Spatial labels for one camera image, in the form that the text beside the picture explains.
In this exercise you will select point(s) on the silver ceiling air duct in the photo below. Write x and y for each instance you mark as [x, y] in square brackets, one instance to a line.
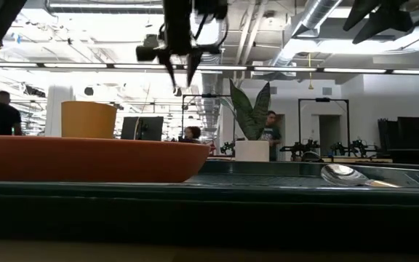
[311, 18]

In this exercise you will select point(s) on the green snake plant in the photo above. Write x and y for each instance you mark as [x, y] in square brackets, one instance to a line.
[251, 113]

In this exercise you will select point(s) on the white plant pot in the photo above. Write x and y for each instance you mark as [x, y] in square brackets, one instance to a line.
[252, 151]

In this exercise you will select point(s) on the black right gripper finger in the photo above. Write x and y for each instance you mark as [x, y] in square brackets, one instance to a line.
[362, 14]
[384, 27]

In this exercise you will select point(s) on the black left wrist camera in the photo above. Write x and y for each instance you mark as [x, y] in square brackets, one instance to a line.
[147, 51]

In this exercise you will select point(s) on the black equipment rack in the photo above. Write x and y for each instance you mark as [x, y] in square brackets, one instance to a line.
[406, 138]

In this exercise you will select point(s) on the dark green plastic tray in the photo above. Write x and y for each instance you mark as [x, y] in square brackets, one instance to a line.
[231, 211]

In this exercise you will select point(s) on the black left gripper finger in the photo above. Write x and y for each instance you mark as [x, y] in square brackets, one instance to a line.
[193, 65]
[167, 65]

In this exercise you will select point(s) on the silver metal spoon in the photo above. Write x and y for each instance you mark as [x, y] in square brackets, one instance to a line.
[347, 176]

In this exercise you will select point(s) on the black computer monitor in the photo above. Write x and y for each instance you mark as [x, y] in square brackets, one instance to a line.
[142, 128]

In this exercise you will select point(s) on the yellow plastic cup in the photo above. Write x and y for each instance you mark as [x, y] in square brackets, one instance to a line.
[87, 120]

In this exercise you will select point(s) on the black metal frame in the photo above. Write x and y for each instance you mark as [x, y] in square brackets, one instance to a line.
[322, 100]
[206, 96]

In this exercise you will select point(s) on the coral orange plate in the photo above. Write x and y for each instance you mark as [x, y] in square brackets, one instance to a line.
[86, 158]

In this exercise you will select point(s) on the black background robot arm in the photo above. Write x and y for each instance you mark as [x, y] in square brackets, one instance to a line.
[355, 147]
[300, 147]

